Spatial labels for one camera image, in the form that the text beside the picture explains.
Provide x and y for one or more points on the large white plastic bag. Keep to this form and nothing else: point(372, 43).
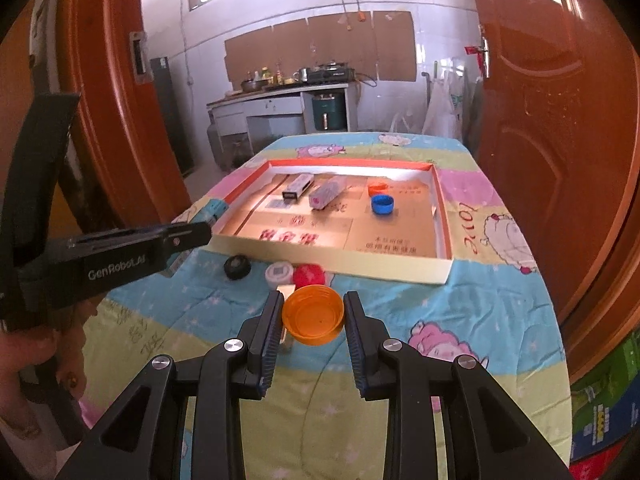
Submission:
point(445, 110)

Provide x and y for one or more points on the condiment bottle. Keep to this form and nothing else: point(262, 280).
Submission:
point(278, 76)

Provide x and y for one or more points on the red printed carton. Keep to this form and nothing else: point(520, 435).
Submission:
point(595, 470)

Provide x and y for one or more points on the small silver box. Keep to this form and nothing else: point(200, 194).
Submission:
point(297, 187)

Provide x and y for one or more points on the orange bottle cap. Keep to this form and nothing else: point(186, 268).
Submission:
point(378, 189)
point(312, 317)

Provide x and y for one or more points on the clear plastic packet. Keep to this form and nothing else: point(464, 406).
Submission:
point(327, 192)

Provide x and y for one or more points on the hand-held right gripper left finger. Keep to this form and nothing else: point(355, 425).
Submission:
point(270, 345)

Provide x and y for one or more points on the grey metal cabinet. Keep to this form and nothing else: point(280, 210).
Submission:
point(167, 110)

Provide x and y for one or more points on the shallow cardboard box tray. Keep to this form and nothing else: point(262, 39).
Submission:
point(390, 245)

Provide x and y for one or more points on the grey gas cylinder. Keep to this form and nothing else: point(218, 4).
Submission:
point(216, 140)

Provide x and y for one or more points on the small teal box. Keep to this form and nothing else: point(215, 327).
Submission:
point(216, 209)

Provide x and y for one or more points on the metal kettle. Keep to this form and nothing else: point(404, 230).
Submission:
point(300, 76)

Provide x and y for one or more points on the metal bowl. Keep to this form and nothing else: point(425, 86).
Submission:
point(255, 85)

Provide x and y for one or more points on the wooden door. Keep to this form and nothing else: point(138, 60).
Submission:
point(540, 135)

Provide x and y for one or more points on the black bottle cap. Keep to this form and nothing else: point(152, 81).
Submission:
point(237, 266)

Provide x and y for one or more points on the small gold rectangular box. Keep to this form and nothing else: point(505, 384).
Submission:
point(285, 290)

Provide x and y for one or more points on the black gas stove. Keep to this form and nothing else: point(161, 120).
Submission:
point(330, 75)

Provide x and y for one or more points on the red bottle cap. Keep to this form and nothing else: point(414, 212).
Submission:
point(308, 276)

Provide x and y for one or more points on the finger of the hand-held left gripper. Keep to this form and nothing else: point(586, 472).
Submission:
point(150, 241)

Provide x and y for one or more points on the green printed carton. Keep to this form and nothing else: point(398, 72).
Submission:
point(605, 400)

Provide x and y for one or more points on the cardboard sheet on wall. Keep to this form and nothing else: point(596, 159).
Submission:
point(320, 45)

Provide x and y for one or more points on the small white plastic bag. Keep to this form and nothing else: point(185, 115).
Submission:
point(407, 125)

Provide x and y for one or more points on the blue bottle cap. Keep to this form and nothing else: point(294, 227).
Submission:
point(382, 205)

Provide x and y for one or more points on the metal strike plate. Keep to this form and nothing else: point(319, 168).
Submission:
point(139, 57)

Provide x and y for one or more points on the person's left hand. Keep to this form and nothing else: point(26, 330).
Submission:
point(25, 355)

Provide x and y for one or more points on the green kitchen appliance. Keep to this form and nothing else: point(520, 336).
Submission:
point(330, 112)

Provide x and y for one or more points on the white bottle cap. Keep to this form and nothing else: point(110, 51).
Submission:
point(278, 275)

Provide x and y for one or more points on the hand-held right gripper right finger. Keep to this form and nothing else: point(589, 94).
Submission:
point(356, 350)

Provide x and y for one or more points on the white kitchen counter cabinet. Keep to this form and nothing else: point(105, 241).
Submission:
point(270, 107)

